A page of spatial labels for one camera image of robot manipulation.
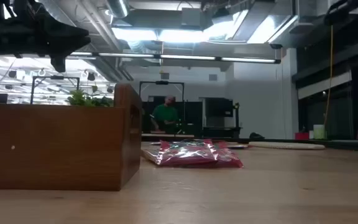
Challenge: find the silver round air duct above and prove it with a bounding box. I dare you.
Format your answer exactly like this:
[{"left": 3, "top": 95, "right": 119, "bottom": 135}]
[{"left": 106, "top": 0, "right": 130, "bottom": 19}]

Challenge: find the round woven white mat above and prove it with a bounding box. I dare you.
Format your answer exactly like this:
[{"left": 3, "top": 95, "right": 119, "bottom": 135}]
[{"left": 249, "top": 141, "right": 326, "bottom": 151}]

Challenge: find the black camera stand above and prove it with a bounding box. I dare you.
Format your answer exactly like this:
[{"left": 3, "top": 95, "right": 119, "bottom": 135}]
[{"left": 233, "top": 102, "right": 242, "bottom": 128}]

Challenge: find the pale green cup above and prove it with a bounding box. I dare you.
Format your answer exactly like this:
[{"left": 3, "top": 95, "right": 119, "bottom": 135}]
[{"left": 313, "top": 124, "right": 326, "bottom": 140}]

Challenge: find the long ceiling light bar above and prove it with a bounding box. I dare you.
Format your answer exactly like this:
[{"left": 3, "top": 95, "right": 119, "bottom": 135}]
[{"left": 68, "top": 51, "right": 282, "bottom": 65}]

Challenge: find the person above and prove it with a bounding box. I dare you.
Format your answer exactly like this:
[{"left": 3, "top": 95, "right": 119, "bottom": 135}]
[{"left": 150, "top": 95, "right": 180, "bottom": 134}]

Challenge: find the wooden tea organizer box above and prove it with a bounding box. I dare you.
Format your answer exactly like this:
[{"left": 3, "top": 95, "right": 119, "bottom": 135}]
[{"left": 0, "top": 83, "right": 142, "bottom": 192}]

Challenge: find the black monitor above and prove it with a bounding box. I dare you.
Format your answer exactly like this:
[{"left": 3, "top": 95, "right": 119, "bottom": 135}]
[{"left": 204, "top": 98, "right": 234, "bottom": 118}]

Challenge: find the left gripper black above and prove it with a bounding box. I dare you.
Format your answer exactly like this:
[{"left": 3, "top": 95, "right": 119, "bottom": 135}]
[{"left": 0, "top": 24, "right": 91, "bottom": 73}]

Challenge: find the black low table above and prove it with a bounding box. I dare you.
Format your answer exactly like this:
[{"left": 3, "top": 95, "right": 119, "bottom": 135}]
[{"left": 202, "top": 126, "right": 242, "bottom": 139}]

